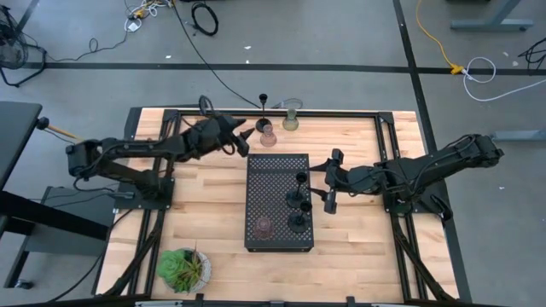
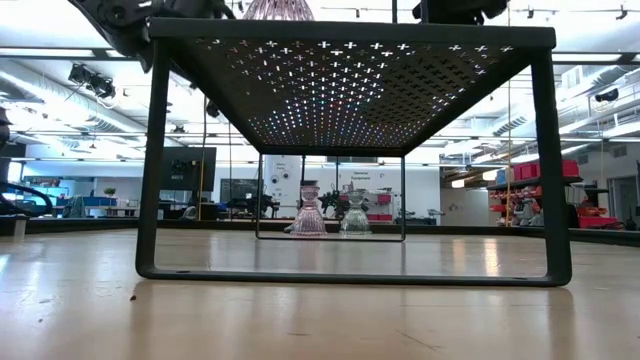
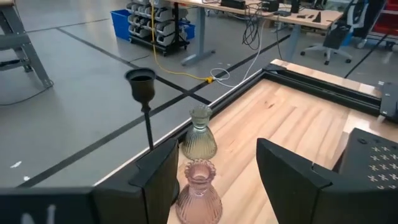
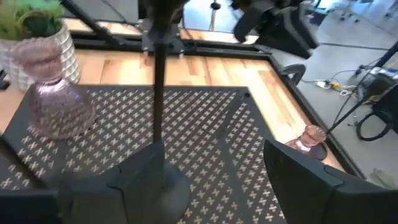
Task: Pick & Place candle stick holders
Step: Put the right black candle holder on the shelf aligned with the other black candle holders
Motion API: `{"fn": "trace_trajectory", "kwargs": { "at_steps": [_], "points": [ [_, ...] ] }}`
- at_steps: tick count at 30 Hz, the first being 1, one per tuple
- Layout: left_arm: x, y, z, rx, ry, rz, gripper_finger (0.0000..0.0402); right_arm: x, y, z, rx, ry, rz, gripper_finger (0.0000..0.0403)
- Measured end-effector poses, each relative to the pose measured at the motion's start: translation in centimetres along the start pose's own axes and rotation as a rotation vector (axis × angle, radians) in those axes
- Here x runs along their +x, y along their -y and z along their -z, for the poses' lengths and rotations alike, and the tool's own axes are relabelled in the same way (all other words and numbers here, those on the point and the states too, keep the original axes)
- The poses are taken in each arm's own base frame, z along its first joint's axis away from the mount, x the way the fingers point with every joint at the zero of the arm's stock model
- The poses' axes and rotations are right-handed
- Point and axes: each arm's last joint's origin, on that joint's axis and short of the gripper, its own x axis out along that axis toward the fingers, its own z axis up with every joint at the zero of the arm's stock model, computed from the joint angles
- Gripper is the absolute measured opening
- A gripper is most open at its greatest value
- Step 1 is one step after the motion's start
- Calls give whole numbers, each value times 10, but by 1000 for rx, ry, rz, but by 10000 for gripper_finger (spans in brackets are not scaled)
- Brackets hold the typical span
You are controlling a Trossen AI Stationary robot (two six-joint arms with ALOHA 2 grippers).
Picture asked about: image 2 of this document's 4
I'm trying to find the black ceiling spotlights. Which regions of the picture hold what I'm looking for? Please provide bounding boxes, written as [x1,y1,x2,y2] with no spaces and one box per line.
[68,63,117,99]

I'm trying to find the storage rack with red bins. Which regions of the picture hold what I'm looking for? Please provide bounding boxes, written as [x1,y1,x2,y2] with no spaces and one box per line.
[487,159,625,231]

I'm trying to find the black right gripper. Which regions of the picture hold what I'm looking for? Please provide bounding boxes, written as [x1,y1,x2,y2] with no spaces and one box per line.
[412,0,509,25]

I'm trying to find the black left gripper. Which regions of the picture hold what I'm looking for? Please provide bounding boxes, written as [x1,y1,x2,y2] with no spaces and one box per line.
[149,0,237,21]

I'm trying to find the white display panel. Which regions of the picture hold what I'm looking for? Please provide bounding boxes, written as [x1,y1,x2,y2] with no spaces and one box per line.
[263,154,301,220]

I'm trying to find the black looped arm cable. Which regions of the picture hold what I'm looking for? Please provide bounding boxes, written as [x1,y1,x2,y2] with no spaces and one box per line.
[0,181,54,217]

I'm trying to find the yellow hanging cord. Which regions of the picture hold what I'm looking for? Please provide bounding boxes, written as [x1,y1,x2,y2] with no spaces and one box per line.
[198,94,208,221]

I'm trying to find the distant red storage bins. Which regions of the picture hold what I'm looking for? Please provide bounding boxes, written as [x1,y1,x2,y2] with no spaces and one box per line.
[339,193,393,222]

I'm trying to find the pink ribbed glass candle holder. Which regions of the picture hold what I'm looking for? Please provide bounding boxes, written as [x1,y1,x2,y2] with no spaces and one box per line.
[290,185,329,237]
[243,0,316,22]

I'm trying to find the black perforated metal shelf riser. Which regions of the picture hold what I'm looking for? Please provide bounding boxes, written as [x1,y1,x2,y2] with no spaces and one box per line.
[134,17,574,288]

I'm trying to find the black aluminium table frame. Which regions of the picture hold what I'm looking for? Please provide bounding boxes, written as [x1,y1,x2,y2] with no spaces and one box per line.
[0,215,640,247]

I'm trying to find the black wall monitor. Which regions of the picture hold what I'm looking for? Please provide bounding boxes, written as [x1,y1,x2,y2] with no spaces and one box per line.
[166,146,218,192]

